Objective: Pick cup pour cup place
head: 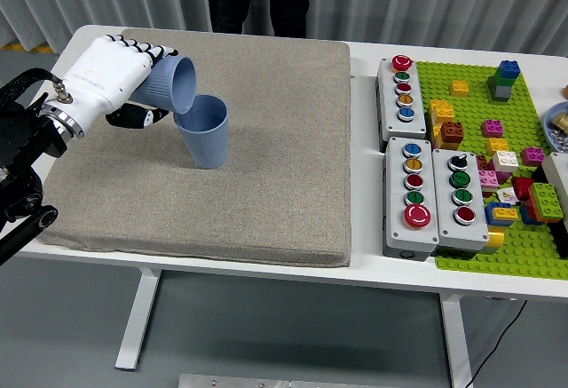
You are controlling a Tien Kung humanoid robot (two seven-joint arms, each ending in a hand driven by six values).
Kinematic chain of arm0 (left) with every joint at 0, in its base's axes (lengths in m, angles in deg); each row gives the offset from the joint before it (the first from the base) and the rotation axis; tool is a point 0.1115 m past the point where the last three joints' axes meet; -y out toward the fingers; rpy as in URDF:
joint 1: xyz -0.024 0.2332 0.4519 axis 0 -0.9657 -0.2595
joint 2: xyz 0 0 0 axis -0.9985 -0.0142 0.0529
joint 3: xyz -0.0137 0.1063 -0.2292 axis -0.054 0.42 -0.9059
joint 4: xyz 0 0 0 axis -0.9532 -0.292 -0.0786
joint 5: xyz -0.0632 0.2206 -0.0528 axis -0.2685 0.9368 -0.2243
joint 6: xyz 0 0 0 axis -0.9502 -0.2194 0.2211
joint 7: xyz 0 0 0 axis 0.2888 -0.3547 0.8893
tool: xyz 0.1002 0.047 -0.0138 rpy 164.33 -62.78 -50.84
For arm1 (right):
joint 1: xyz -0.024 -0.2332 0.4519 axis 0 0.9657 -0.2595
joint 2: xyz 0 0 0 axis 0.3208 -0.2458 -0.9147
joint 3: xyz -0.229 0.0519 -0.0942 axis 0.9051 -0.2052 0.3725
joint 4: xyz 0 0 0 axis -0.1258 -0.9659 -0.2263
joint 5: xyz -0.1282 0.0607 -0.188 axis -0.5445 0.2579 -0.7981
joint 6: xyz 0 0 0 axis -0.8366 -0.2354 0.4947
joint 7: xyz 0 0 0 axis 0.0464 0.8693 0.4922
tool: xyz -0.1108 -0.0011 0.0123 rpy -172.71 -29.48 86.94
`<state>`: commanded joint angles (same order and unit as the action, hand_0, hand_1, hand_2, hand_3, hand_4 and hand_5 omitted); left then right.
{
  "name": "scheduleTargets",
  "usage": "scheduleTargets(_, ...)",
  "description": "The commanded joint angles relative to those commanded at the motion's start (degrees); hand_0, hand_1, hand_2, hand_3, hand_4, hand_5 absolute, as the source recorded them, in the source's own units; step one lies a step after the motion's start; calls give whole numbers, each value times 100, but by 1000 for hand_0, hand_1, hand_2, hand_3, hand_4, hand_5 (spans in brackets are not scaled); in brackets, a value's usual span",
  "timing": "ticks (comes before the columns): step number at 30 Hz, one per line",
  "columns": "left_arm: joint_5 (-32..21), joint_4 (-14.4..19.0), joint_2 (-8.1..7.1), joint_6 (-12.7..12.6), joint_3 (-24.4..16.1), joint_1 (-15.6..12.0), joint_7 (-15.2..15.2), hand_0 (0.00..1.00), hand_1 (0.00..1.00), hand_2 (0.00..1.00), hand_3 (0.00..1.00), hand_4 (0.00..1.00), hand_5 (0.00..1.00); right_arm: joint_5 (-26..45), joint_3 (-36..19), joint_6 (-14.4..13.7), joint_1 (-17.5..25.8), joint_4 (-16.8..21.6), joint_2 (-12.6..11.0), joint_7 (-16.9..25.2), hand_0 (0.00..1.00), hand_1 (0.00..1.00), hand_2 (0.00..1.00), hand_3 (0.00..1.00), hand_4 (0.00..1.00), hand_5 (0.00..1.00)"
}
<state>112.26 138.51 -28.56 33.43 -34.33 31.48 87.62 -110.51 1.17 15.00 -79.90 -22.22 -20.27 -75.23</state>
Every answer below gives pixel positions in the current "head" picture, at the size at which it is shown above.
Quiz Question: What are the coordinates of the blue bowl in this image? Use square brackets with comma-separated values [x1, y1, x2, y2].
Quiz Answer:
[542, 101, 568, 154]

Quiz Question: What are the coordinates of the lime green toy brick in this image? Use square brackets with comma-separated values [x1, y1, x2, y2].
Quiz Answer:
[527, 182, 564, 220]

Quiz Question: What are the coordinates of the white toy brick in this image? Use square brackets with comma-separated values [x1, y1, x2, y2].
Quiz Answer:
[492, 151, 519, 173]

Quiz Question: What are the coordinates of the red toy brick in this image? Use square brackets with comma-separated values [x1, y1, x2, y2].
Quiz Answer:
[510, 177, 536, 202]

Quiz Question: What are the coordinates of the grey five-button control box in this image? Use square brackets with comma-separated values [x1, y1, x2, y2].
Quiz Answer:
[375, 55, 428, 143]
[382, 137, 440, 261]

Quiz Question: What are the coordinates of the blue ribbed cup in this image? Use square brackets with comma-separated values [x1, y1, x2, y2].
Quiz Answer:
[130, 55, 197, 115]
[173, 94, 230, 170]

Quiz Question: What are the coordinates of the black power cable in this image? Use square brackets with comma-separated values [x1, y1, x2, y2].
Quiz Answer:
[469, 299, 529, 383]

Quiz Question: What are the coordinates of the yellow black floor tape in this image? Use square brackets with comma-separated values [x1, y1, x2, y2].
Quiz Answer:
[0, 41, 59, 55]

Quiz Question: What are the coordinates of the grey toy brick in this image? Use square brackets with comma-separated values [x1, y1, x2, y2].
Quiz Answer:
[489, 83, 512, 103]

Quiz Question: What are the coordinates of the grey selector switch control box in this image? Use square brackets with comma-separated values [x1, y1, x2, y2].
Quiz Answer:
[431, 147, 491, 254]

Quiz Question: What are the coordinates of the green studded baseplate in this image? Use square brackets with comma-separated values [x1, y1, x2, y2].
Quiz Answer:
[415, 59, 568, 281]

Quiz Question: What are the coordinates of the pink toy brick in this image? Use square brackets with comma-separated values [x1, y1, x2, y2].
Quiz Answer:
[477, 169, 500, 193]

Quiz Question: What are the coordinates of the white box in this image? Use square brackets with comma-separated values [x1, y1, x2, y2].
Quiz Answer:
[541, 152, 568, 211]

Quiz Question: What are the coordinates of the magenta toy brick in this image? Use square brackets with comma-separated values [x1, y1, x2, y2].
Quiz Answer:
[481, 119, 505, 139]
[520, 146, 546, 167]

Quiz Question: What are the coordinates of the brown toy brick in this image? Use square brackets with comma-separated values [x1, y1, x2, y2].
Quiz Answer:
[439, 120, 465, 145]

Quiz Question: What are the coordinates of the white table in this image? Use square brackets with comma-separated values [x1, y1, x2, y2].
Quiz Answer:
[0, 23, 568, 388]

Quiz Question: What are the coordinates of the blue toy brick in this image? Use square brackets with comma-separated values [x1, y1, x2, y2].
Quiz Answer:
[484, 202, 519, 228]
[497, 59, 521, 81]

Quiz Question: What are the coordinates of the dark green toy brick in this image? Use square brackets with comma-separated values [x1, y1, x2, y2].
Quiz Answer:
[486, 72, 516, 92]

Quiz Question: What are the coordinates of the grey-brown mat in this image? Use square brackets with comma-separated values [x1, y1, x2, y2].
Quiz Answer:
[37, 28, 352, 269]

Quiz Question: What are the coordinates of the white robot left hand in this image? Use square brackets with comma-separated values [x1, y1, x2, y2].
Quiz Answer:
[55, 35, 181, 135]

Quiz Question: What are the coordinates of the white table leg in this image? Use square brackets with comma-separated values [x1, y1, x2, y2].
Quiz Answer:
[114, 266, 163, 372]
[438, 292, 475, 388]

